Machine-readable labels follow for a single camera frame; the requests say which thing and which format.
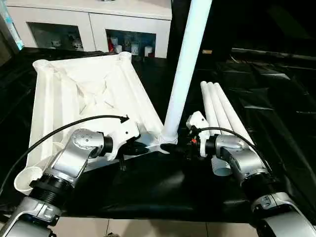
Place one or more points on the black case with yellow label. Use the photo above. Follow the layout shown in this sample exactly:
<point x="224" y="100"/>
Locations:
<point x="187" y="24"/>

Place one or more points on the grey metal bar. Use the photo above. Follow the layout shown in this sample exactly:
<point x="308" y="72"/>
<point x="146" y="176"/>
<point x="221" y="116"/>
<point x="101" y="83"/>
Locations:
<point x="271" y="54"/>

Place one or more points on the white plastic table top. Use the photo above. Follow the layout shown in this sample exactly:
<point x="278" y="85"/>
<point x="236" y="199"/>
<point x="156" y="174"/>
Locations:
<point x="86" y="86"/>

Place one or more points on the white plastic table leg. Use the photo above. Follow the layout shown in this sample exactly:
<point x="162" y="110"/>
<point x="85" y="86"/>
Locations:
<point x="232" y="116"/>
<point x="209" y="106"/>
<point x="185" y="61"/>
<point x="222" y="111"/>

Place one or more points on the white sideboard cabinet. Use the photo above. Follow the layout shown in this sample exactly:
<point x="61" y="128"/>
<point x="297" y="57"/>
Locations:
<point x="93" y="19"/>

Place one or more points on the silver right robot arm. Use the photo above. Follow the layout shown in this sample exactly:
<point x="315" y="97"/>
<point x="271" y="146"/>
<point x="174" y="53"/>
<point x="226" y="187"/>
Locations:
<point x="247" y="158"/>

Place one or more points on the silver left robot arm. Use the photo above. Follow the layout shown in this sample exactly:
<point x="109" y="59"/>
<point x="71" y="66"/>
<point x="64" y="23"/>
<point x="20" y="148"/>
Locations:
<point x="69" y="158"/>

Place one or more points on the black table mat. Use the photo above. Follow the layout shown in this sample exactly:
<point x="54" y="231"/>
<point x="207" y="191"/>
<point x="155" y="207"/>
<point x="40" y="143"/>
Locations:
<point x="160" y="192"/>

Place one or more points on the blue plastic packaging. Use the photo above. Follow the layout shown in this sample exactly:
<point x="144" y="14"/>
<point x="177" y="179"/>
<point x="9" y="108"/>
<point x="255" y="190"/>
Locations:
<point x="12" y="29"/>

